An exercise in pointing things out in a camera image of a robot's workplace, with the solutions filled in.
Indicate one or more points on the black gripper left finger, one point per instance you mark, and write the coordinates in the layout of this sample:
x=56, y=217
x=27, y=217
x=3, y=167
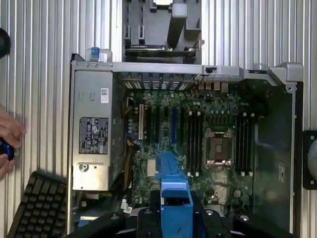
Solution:
x=148, y=223

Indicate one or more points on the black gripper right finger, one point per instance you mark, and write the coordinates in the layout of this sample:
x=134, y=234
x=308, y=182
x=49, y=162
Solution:
x=210, y=223

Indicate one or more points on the blue plastic disk bay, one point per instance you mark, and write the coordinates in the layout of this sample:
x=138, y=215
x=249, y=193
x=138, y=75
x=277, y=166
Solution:
x=174, y=188

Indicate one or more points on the person's hand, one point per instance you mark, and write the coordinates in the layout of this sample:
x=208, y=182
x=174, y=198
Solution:
x=10, y=129

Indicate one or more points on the silver chipset heatsink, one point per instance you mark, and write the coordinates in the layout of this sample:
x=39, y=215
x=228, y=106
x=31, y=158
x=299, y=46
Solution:
x=151, y=166

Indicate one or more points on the RAM slot with white clips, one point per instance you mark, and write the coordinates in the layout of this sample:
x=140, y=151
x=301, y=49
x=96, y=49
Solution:
x=190, y=143
x=198, y=143
x=243, y=143
x=251, y=143

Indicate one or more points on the green motherboard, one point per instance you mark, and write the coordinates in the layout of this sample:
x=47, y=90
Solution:
x=188, y=138

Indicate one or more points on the grey open PC case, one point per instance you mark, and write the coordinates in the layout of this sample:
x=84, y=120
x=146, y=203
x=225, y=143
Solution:
x=272, y=153

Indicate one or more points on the black expansion slot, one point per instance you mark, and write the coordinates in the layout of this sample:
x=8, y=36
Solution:
x=182, y=126
x=148, y=121
x=157, y=124

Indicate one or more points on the blue expansion slot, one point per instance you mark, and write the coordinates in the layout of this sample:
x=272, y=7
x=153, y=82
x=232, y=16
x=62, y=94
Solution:
x=174, y=126

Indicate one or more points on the white expansion slot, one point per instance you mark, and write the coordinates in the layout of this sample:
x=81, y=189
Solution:
x=141, y=121

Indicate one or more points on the silver power supply unit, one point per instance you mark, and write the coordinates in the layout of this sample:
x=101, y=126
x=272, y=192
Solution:
x=91, y=129

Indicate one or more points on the black keyboard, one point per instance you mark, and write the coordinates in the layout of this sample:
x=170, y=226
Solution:
x=39, y=205

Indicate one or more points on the black plate with grey disc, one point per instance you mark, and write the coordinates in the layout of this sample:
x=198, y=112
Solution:
x=310, y=158

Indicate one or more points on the blue and black control knob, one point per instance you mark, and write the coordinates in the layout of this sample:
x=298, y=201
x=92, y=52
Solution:
x=6, y=150

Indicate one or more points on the blue case latch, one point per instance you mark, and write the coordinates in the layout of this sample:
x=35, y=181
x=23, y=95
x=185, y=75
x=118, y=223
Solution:
x=94, y=52

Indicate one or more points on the grey parts rack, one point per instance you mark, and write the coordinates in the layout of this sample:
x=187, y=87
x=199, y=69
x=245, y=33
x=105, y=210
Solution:
x=158, y=27

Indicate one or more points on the grey block part on rack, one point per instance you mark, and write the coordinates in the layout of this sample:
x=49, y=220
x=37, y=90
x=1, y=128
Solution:
x=177, y=24

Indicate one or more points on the CPU on rack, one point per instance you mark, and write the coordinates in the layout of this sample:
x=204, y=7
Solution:
x=162, y=3

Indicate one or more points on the black round object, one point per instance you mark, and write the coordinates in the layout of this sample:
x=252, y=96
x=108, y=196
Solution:
x=3, y=43

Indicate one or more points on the CPU socket with metal frame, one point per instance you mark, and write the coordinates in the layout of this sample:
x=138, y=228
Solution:
x=219, y=148

